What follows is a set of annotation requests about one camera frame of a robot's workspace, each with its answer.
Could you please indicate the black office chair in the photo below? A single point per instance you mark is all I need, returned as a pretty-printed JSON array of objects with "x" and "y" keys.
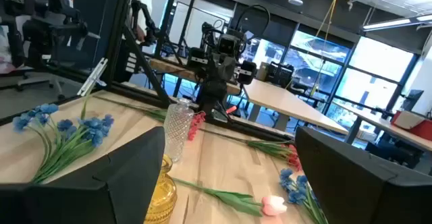
[{"x": 44, "y": 31}]

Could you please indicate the red artificial flower bunch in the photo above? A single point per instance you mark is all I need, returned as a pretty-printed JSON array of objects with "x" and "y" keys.
[
  {"x": 292, "y": 156},
  {"x": 197, "y": 124}
]

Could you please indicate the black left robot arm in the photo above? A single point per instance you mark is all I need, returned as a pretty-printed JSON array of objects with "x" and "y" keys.
[{"x": 195, "y": 53}]

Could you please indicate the light wood background table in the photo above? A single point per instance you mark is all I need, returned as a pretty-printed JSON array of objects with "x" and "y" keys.
[
  {"x": 287, "y": 102},
  {"x": 378, "y": 121}
]

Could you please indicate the light pink artificial tulip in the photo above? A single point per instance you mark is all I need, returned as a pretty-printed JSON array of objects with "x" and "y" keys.
[{"x": 273, "y": 205}]

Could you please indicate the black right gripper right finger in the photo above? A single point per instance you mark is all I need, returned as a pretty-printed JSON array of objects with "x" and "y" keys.
[{"x": 371, "y": 200}]

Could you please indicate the red storage box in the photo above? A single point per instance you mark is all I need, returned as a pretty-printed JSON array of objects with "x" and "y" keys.
[{"x": 422, "y": 129}]

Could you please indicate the black aluminium table frame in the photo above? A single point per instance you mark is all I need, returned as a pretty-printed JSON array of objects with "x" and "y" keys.
[{"x": 118, "y": 31}]

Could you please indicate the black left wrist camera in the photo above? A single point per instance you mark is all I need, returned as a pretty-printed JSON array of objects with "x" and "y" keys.
[{"x": 229, "y": 44}]

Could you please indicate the blue artificial flower bunch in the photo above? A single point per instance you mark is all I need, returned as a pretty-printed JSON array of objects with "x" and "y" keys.
[
  {"x": 94, "y": 129},
  {"x": 297, "y": 193}
]

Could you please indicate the ceiling light strip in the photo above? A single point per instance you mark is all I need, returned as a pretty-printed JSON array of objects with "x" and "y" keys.
[{"x": 388, "y": 23}]

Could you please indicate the black mesh crate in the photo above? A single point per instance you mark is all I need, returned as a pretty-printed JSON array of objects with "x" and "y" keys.
[{"x": 280, "y": 74}]

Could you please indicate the black computer monitor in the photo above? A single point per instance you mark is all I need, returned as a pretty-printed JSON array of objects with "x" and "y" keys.
[{"x": 413, "y": 99}]

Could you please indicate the white metal bracket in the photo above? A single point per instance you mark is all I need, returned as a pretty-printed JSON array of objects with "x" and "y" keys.
[{"x": 92, "y": 77}]

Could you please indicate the black background robot arm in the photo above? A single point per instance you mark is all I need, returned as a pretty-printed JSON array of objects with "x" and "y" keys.
[{"x": 148, "y": 25}]

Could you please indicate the amber glass vase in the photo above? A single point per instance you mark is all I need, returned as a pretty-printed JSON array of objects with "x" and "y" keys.
[{"x": 163, "y": 200}]

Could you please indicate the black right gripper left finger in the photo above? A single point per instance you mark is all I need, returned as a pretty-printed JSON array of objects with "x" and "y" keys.
[{"x": 84, "y": 200}]

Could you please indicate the white board panel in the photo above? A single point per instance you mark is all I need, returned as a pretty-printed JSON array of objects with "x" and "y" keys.
[{"x": 195, "y": 25}]

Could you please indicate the clear cut-glass vase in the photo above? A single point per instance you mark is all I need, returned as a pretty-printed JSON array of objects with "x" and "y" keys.
[{"x": 177, "y": 129}]

